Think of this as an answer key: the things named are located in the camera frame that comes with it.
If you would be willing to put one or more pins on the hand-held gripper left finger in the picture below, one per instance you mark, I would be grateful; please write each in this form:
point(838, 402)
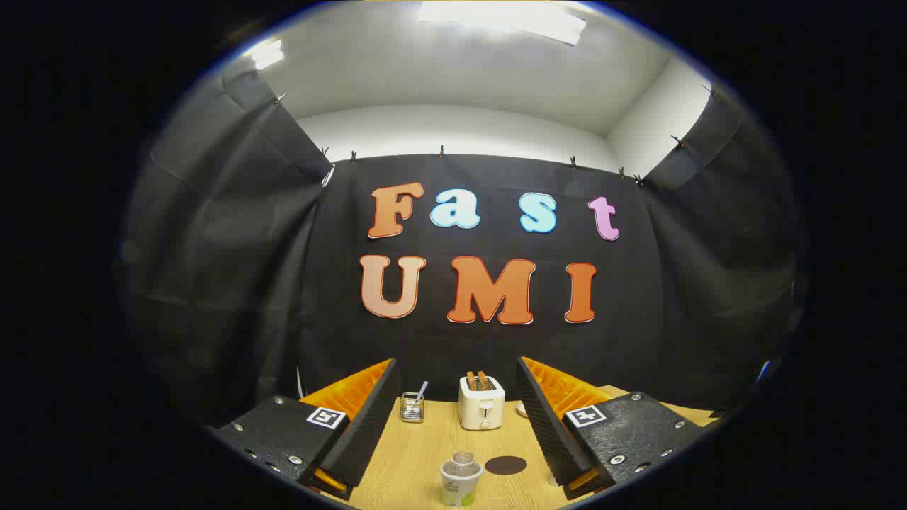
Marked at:
point(368, 425)

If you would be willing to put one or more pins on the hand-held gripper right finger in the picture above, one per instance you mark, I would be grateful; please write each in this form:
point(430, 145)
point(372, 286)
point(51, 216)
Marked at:
point(545, 425)

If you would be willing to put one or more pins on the dark brown round coaster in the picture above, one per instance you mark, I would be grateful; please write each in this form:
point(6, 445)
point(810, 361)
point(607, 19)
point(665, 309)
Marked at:
point(506, 465)

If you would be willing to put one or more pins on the clear juice bottle white label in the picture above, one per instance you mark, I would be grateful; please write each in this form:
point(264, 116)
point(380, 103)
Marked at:
point(460, 487)

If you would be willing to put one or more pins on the white toaster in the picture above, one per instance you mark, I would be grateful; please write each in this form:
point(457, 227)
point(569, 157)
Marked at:
point(482, 411)

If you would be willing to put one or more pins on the wooden table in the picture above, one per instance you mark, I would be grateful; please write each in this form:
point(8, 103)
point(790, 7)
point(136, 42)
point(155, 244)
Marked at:
point(425, 460)

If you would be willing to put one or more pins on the row of small cloth clips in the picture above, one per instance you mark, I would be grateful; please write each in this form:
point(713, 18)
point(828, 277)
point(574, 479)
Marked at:
point(441, 151)

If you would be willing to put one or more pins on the small ceiling light panel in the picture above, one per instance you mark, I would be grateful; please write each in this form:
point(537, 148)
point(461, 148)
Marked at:
point(267, 54)

